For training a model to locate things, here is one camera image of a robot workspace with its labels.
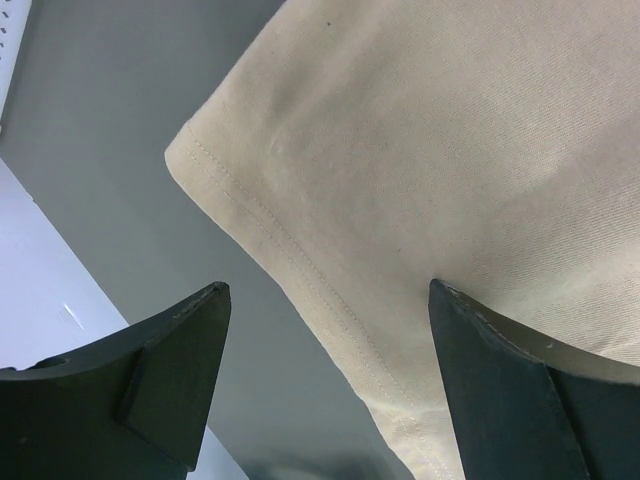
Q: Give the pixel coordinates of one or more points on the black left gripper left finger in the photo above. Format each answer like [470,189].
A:
[132,405]

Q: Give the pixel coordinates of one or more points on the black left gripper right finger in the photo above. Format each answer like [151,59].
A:
[527,406]

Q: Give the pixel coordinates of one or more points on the beige t shirt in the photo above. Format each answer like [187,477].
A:
[360,149]

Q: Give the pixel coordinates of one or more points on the white perforated plastic basket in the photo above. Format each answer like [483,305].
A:
[14,15]

